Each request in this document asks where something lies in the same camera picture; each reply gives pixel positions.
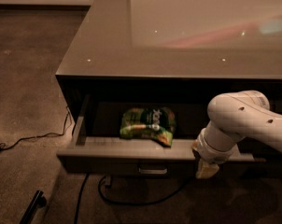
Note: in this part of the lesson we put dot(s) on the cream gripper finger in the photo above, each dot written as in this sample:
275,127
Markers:
206,170

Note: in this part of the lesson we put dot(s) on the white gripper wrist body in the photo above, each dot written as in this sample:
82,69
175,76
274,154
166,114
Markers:
210,152

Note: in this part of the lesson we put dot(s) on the grey drawer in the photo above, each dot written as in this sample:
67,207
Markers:
97,148

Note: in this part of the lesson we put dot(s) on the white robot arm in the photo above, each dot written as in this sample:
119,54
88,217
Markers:
233,117

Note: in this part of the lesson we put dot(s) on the dark grey drawer cabinet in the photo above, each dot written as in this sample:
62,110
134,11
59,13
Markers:
174,52

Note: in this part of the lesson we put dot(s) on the green snack bag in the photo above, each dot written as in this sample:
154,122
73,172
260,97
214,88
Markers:
157,124

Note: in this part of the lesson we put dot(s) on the black metal bar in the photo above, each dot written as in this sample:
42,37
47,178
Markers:
38,201

